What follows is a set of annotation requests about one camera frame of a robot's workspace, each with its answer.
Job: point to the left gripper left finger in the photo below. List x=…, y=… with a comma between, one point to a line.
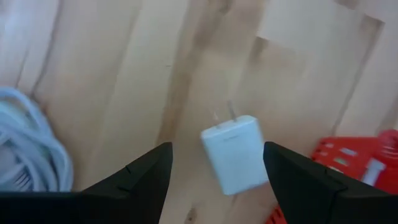
x=136, y=193

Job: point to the white flat pronged wall charger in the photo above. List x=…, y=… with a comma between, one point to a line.
x=236, y=155

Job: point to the red plastic basket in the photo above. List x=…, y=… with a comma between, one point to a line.
x=348, y=155

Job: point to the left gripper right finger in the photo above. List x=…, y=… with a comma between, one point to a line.
x=304, y=193

